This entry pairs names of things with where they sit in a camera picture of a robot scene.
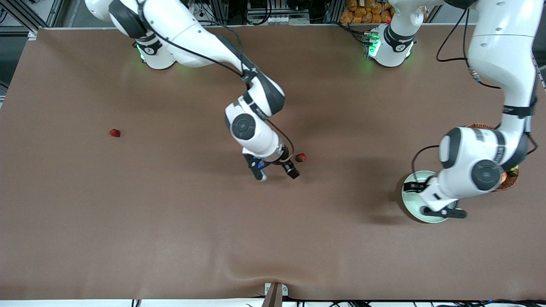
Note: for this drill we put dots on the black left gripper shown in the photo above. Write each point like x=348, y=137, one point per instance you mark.
x=412, y=186

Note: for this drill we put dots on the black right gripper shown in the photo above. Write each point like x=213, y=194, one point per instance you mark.
x=287, y=164

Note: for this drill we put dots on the red strawberry green leaves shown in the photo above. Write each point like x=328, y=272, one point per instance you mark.
x=114, y=133
x=301, y=157

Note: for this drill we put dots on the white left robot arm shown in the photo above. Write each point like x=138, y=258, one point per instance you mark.
x=499, y=55

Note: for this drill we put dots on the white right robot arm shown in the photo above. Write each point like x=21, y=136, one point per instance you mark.
x=192, y=34

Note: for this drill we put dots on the light green round plate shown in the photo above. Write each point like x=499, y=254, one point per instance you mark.
x=411, y=207

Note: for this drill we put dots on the brown wicker basket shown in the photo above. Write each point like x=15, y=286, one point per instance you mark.
x=509, y=184

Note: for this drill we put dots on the brown table mat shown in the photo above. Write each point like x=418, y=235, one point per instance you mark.
x=170, y=213

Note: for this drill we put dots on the aluminium equipment rack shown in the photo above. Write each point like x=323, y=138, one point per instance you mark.
x=277, y=19

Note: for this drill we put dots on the pile of orange buns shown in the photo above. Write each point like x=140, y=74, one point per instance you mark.
x=362, y=13

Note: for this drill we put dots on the grey table clamp bracket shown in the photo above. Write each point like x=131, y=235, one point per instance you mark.
x=275, y=294

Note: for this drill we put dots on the aluminium profile frame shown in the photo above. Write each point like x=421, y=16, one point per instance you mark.
x=51, y=13

